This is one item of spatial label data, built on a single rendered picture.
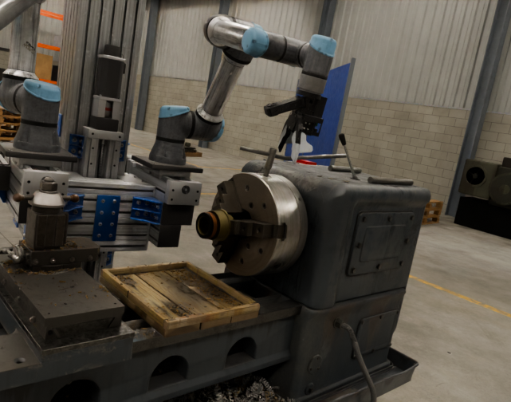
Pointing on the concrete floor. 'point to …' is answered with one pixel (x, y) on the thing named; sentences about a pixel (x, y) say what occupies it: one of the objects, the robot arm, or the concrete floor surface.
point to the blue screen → (330, 132)
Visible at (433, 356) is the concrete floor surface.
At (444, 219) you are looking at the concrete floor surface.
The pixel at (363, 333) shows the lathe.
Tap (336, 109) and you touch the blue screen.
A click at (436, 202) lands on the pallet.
